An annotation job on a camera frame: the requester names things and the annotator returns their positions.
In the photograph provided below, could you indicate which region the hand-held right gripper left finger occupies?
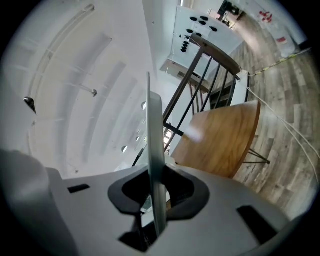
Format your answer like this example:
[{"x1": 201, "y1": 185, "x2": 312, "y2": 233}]
[{"x1": 46, "y1": 164, "x2": 158, "y2": 256}]

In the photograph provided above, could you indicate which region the yellow and black cable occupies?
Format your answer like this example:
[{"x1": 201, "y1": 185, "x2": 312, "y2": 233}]
[{"x1": 252, "y1": 47, "x2": 313, "y2": 77}]

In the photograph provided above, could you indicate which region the plastic bag with red print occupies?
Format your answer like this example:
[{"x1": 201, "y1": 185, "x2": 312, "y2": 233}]
[{"x1": 274, "y1": 24, "x2": 309, "y2": 59}]

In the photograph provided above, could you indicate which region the brown wooden table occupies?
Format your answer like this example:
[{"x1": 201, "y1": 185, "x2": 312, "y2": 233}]
[{"x1": 172, "y1": 100, "x2": 271, "y2": 179}]

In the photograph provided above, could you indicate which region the cluster of black wall-hung objects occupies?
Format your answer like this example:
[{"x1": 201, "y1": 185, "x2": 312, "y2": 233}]
[{"x1": 179, "y1": 16, "x2": 219, "y2": 54}]

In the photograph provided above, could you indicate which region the dark curved railing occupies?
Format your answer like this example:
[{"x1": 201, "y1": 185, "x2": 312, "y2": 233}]
[{"x1": 132, "y1": 33, "x2": 242, "y2": 167}]

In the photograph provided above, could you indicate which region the metal ceiling sprinkler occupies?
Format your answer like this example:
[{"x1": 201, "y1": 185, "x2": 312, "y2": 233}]
[{"x1": 79, "y1": 84, "x2": 98, "y2": 98}]

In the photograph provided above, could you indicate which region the silver baking tray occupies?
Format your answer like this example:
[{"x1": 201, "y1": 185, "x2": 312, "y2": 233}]
[{"x1": 145, "y1": 71, "x2": 168, "y2": 238}]

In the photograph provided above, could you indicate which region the white cable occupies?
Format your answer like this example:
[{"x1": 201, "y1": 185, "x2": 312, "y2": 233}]
[{"x1": 246, "y1": 86, "x2": 320, "y2": 166}]

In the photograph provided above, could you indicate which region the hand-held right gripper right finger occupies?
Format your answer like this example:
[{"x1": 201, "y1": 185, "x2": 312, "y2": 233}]
[{"x1": 159, "y1": 162, "x2": 292, "y2": 256}]

